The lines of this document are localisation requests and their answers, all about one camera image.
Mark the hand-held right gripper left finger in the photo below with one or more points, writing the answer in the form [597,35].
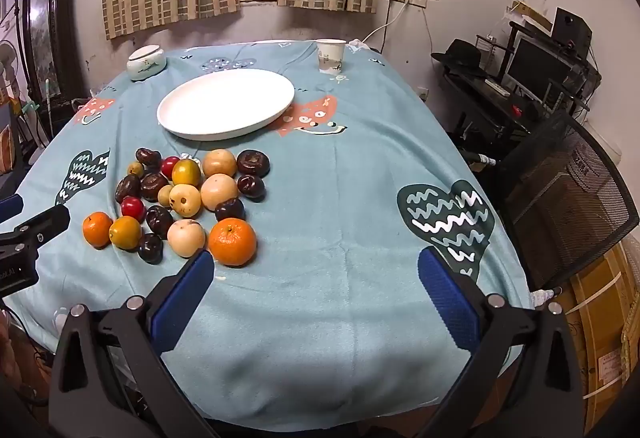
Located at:
[182,298]

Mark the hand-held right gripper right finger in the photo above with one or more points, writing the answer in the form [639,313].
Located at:
[447,303]

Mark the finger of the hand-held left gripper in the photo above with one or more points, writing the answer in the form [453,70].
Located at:
[10,208]
[47,223]

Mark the small orange mandarin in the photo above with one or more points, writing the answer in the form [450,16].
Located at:
[97,229]

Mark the dark purple plum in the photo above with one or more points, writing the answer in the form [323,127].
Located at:
[150,248]
[250,186]
[159,220]
[229,209]

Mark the pale cream pear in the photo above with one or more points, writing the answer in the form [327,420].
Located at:
[186,238]

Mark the large orange mandarin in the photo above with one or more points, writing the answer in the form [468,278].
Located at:
[232,242]

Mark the golden yellow tomato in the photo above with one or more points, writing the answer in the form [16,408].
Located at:
[186,172]
[125,233]

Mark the red cherry tomato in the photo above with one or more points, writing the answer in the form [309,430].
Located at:
[170,164]
[133,208]

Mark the pale yellow spotted pear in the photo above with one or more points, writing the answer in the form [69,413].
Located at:
[184,200]

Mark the tan potato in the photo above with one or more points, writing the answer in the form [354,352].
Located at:
[218,191]
[219,163]

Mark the white oval plate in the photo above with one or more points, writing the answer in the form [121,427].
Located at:
[225,103]

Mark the dark brown water chestnut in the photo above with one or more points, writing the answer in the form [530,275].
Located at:
[154,186]
[253,163]
[128,188]
[148,157]

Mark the small tan longan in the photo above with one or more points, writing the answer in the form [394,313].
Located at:
[134,168]
[165,194]

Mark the teal printed tablecloth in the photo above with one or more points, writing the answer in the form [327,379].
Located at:
[325,218]

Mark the black mesh office chair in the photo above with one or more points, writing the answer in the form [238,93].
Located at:
[570,198]

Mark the brown cardboard box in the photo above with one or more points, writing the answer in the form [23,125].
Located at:
[605,343]

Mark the white ceramic lidded jar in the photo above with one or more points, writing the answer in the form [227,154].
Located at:
[145,63]

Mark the dark wooden framed mirror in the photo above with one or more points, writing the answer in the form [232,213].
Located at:
[47,18]

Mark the black computer desk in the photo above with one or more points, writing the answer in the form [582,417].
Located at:
[492,110]

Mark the small red object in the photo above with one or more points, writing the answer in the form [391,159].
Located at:
[516,109]

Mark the black hat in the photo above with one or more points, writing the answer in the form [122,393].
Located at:
[462,55]

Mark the black computer monitor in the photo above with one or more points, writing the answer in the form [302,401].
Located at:
[537,68]

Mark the white paper cup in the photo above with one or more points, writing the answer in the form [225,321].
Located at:
[330,55]

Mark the yellow flat box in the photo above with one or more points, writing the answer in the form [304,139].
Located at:
[532,15]

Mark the black speaker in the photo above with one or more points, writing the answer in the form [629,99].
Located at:
[572,30]

